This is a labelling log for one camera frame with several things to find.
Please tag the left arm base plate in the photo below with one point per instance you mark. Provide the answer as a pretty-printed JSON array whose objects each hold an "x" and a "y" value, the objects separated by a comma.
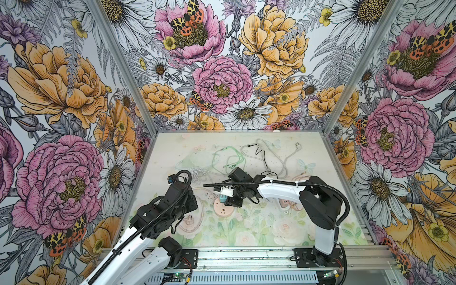
[{"x": 184, "y": 259}]

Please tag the aluminium front rail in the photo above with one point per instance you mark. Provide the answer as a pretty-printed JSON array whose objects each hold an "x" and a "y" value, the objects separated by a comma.
[{"x": 365, "y": 265}]

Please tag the teal charger plug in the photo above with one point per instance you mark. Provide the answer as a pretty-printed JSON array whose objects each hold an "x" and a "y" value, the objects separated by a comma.
[{"x": 223, "y": 199}]

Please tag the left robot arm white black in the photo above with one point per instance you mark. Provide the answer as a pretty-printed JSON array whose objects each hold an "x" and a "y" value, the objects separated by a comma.
[{"x": 118, "y": 268}]

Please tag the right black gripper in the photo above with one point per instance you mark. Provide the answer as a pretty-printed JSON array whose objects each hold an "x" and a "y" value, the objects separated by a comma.
[{"x": 234, "y": 202}]

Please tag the round pink power socket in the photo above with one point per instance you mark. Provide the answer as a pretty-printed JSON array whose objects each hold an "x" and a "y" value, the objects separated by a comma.
[{"x": 221, "y": 210}]

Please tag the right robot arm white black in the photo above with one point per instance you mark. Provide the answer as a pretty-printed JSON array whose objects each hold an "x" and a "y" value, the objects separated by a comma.
[{"x": 326, "y": 206}]

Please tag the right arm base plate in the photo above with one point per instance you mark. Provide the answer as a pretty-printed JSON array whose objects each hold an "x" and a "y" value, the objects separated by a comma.
[{"x": 306, "y": 257}]

